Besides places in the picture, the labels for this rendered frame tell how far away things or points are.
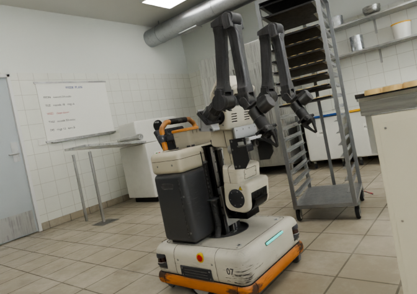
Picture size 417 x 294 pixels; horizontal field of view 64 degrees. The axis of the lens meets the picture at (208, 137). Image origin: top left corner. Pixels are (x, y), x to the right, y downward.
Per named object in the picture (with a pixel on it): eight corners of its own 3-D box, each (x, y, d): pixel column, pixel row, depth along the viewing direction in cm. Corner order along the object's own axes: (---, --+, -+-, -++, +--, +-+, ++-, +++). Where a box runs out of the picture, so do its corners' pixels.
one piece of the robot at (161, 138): (163, 164, 203) (146, 133, 209) (200, 154, 230) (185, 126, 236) (173, 155, 197) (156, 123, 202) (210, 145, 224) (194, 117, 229)
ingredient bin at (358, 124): (355, 167, 455) (344, 111, 453) (366, 157, 505) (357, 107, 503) (399, 163, 421) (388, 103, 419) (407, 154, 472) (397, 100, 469)
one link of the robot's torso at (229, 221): (219, 226, 195) (211, 184, 194) (246, 211, 216) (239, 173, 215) (259, 227, 177) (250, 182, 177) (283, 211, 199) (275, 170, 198)
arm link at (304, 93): (288, 95, 193) (281, 95, 186) (303, 81, 186) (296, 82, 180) (300, 111, 190) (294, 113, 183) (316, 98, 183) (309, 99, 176)
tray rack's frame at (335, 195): (362, 216, 248) (317, -23, 243) (293, 219, 273) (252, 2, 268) (365, 193, 305) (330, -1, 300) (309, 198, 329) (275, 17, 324)
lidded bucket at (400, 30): (415, 36, 446) (412, 20, 446) (412, 35, 428) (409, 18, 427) (394, 42, 462) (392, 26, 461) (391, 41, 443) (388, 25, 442)
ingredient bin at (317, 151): (309, 170, 495) (300, 118, 493) (322, 162, 546) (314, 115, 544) (347, 167, 463) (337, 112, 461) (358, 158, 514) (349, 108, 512)
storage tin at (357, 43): (366, 49, 482) (363, 35, 481) (363, 49, 468) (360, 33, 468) (354, 53, 493) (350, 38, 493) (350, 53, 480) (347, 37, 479)
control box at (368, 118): (396, 142, 134) (390, 108, 133) (381, 153, 115) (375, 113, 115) (386, 143, 136) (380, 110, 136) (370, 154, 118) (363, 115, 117)
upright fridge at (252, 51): (316, 162, 555) (293, 40, 549) (293, 175, 485) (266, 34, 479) (246, 168, 643) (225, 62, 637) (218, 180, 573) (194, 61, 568)
